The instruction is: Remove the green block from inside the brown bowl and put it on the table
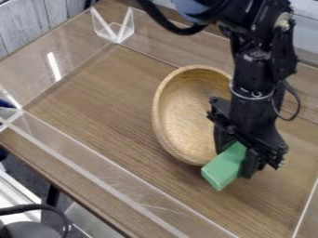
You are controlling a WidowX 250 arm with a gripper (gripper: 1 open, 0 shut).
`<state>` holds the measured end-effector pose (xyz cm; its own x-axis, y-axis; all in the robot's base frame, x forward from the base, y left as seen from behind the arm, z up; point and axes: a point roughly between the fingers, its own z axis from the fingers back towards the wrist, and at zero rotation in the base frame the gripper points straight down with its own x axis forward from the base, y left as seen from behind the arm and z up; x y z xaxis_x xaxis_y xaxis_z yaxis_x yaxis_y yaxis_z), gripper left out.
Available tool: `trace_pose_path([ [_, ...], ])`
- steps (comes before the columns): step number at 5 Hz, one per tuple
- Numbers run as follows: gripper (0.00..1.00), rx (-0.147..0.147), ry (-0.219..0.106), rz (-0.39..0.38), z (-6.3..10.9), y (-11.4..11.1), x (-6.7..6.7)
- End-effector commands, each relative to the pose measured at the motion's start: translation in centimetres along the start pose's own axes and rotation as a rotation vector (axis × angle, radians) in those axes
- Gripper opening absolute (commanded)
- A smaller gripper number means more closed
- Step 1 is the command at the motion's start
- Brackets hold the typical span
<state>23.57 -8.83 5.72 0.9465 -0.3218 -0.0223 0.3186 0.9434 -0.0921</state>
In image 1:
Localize clear acrylic tray wall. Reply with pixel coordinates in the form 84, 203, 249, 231
0, 2, 318, 238

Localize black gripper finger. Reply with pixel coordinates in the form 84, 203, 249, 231
238, 148, 267, 179
214, 125, 238, 154

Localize clear acrylic corner bracket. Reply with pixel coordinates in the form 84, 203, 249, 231
90, 7, 134, 44

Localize black table leg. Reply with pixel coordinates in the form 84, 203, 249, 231
46, 185, 62, 206

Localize blue object at edge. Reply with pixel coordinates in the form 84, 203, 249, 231
0, 99, 15, 109

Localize green rectangular block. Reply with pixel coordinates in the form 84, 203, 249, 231
202, 142, 246, 192

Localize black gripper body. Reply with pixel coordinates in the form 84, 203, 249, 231
206, 90, 289, 169

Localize brown wooden bowl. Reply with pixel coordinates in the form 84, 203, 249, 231
151, 65, 231, 166

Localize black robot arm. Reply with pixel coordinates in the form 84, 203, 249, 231
137, 0, 298, 179

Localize black cable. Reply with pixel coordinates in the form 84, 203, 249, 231
0, 204, 72, 238

